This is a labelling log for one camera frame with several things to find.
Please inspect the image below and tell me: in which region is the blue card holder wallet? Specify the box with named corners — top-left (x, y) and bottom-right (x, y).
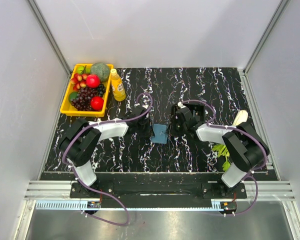
top-left (150, 124), bottom-right (168, 144)

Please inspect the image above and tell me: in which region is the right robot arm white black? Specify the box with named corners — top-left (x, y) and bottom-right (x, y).
top-left (167, 100), bottom-right (270, 198)

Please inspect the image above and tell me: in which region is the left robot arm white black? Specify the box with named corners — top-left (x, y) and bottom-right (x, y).
top-left (58, 105), bottom-right (152, 198)

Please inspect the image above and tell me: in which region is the black card box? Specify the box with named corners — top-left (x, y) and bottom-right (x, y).
top-left (185, 102), bottom-right (206, 123)

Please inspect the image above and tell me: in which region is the yellow juice bottle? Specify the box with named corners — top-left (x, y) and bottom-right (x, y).
top-left (110, 68), bottom-right (126, 102)

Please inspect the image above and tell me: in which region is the white celery stalk with leaves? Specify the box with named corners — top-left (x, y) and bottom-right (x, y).
top-left (212, 110), bottom-right (248, 172)

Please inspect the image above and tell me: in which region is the red apple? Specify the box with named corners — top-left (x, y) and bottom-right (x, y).
top-left (90, 96), bottom-right (104, 111)

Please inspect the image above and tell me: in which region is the dark purple grape bunch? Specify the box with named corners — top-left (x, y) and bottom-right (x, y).
top-left (70, 84), bottom-right (106, 112)

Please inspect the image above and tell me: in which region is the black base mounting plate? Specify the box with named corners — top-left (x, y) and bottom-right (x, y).
top-left (69, 171), bottom-right (248, 201)

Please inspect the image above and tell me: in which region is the green melon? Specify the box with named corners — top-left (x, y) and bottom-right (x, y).
top-left (90, 62), bottom-right (111, 83)

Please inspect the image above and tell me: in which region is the green avocado fruit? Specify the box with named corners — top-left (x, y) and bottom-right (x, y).
top-left (68, 91), bottom-right (79, 103)

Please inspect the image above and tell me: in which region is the yellow plastic tray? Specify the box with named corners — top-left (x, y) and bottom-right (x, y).
top-left (60, 63), bottom-right (114, 117)

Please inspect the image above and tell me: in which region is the small red fruit cluster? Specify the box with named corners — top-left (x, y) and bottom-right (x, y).
top-left (70, 73), bottom-right (88, 92)

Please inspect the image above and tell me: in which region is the green lime fruit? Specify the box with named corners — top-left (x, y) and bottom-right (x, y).
top-left (76, 65), bottom-right (86, 75)

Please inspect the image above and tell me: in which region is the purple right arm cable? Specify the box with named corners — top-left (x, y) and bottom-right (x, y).
top-left (179, 99), bottom-right (269, 216)

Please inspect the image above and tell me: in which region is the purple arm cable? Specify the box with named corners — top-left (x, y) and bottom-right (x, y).
top-left (61, 92), bottom-right (154, 226)
top-left (179, 99), bottom-right (269, 216)

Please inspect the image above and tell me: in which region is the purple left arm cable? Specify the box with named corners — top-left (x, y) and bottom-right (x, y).
top-left (61, 92), bottom-right (154, 226)

